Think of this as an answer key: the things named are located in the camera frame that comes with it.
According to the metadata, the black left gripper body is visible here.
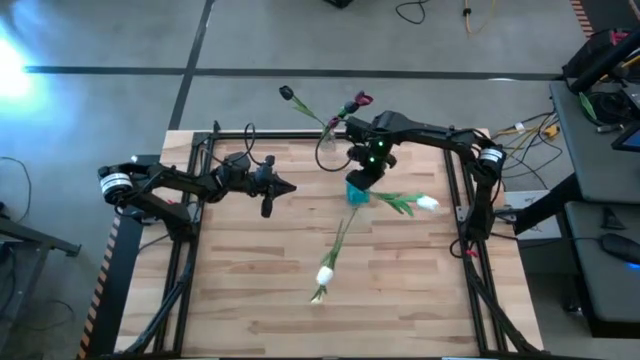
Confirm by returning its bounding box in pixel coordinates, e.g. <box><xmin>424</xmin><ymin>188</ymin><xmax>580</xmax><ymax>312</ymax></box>
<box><xmin>251</xmin><ymin>155</ymin><xmax>278</xmax><ymax>219</ymax></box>

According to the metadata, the yellow floor cable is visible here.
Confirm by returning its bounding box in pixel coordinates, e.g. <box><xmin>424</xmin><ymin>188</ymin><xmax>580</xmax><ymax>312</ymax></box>
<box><xmin>462</xmin><ymin>0</ymin><xmax>498</xmax><ymax>36</ymax></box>

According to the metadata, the tablet screen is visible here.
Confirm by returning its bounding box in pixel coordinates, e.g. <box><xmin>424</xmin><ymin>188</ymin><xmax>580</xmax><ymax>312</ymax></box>
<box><xmin>610</xmin><ymin>123</ymin><xmax>640</xmax><ymax>154</ymax></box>

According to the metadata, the floor cable bundle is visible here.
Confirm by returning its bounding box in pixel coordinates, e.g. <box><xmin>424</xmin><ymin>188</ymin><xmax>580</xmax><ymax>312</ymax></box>
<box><xmin>492</xmin><ymin>110</ymin><xmax>566</xmax><ymax>177</ymax></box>

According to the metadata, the cream artificial tulip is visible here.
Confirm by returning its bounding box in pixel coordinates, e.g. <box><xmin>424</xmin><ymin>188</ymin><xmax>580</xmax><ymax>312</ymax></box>
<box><xmin>309</xmin><ymin>207</ymin><xmax>354</xmax><ymax>305</ymax></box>

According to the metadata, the black wedge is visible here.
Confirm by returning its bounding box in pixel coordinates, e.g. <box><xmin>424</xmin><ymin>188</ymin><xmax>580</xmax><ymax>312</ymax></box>
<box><xmin>601</xmin><ymin>205</ymin><xmax>624</xmax><ymax>231</ymax></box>

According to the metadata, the black support beam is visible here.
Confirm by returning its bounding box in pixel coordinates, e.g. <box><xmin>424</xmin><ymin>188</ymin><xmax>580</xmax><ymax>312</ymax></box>
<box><xmin>512</xmin><ymin>172</ymin><xmax>581</xmax><ymax>237</ymax></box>

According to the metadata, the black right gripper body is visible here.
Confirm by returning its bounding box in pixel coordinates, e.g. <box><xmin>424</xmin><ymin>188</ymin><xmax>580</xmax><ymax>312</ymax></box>
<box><xmin>345</xmin><ymin>166</ymin><xmax>389</xmax><ymax>193</ymax></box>

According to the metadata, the black bag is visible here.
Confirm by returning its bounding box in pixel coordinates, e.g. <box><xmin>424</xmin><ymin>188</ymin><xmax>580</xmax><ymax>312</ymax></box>
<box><xmin>562</xmin><ymin>28</ymin><xmax>631</xmax><ymax>79</ymax></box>

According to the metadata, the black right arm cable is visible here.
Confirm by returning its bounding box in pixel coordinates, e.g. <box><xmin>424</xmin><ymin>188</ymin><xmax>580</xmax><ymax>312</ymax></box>
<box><xmin>314</xmin><ymin>128</ymin><xmax>354</xmax><ymax>174</ymax></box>

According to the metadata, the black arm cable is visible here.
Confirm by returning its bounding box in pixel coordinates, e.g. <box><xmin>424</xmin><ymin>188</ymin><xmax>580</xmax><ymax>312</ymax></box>
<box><xmin>314</xmin><ymin>128</ymin><xmax>354</xmax><ymax>174</ymax></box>
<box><xmin>199</xmin><ymin>122</ymin><xmax>262</xmax><ymax>169</ymax></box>

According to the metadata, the black floor mat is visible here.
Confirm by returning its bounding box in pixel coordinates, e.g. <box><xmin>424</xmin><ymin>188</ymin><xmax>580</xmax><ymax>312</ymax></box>
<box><xmin>82</xmin><ymin>153</ymin><xmax>166</xmax><ymax>359</ymax></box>

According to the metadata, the black pole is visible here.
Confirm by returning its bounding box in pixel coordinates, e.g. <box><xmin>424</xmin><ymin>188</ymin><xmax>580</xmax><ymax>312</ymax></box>
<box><xmin>569</xmin><ymin>27</ymin><xmax>640</xmax><ymax>95</ymax></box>

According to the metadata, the black computer mouse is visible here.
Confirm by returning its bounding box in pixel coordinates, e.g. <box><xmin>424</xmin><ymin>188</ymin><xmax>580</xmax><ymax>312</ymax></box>
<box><xmin>599</xmin><ymin>232</ymin><xmax>640</xmax><ymax>265</ymax></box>

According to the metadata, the black aluminium table frame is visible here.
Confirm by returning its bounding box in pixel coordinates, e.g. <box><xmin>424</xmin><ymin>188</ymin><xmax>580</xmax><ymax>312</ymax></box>
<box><xmin>119</xmin><ymin>119</ymin><xmax>549</xmax><ymax>359</ymax></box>

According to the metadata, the white box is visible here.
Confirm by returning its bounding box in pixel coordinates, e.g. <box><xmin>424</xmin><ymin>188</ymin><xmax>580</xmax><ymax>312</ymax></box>
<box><xmin>502</xmin><ymin>188</ymin><xmax>564</xmax><ymax>242</ymax></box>

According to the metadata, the yellow black hazard strip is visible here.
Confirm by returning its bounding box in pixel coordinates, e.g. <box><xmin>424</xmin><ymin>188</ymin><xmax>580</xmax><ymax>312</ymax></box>
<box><xmin>77</xmin><ymin>214</ymin><xmax>124</xmax><ymax>360</ymax></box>

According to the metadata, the grey desk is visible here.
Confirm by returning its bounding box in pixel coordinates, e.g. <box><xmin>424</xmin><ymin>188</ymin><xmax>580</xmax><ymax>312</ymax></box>
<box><xmin>563</xmin><ymin>200</ymin><xmax>640</xmax><ymax>337</ymax></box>
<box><xmin>548</xmin><ymin>79</ymin><xmax>640</xmax><ymax>204</ymax></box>

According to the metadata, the clear glass vase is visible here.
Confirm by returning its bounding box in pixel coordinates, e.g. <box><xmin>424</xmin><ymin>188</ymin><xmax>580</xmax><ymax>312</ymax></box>
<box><xmin>319</xmin><ymin>127</ymin><xmax>340</xmax><ymax>154</ymax></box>

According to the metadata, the blue patterned glass vase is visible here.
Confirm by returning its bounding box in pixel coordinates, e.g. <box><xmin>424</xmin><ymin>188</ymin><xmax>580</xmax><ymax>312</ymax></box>
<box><xmin>345</xmin><ymin>182</ymin><xmax>372</xmax><ymax>209</ymax></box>

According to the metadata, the grey metal stand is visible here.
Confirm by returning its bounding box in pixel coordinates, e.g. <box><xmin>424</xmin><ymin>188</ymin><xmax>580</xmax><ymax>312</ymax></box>
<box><xmin>0</xmin><ymin>199</ymin><xmax>84</xmax><ymax>346</ymax></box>

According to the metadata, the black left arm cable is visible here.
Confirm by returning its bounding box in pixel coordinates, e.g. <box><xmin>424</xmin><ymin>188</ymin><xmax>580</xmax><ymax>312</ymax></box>
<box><xmin>199</xmin><ymin>122</ymin><xmax>262</xmax><ymax>169</ymax></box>

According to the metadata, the black floor cable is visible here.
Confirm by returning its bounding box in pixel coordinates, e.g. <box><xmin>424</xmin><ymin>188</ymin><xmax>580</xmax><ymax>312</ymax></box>
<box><xmin>394</xmin><ymin>0</ymin><xmax>430</xmax><ymax>25</ymax></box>
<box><xmin>0</xmin><ymin>155</ymin><xmax>34</xmax><ymax>225</ymax></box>

